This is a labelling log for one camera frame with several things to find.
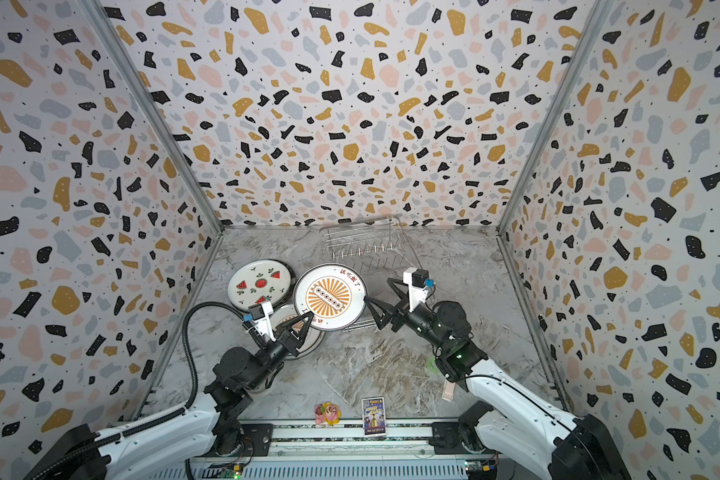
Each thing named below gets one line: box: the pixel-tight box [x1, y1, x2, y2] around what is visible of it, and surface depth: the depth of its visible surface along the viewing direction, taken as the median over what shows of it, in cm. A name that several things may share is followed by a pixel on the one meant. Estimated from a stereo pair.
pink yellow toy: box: [315, 401, 342, 426], surface depth 78 cm
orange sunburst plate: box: [294, 264, 368, 332], surface depth 74 cm
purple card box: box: [361, 396, 387, 437], surface depth 78 cm
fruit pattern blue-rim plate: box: [228, 259, 297, 311], surface depth 103 cm
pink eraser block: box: [441, 379, 456, 402], surface depth 81 cm
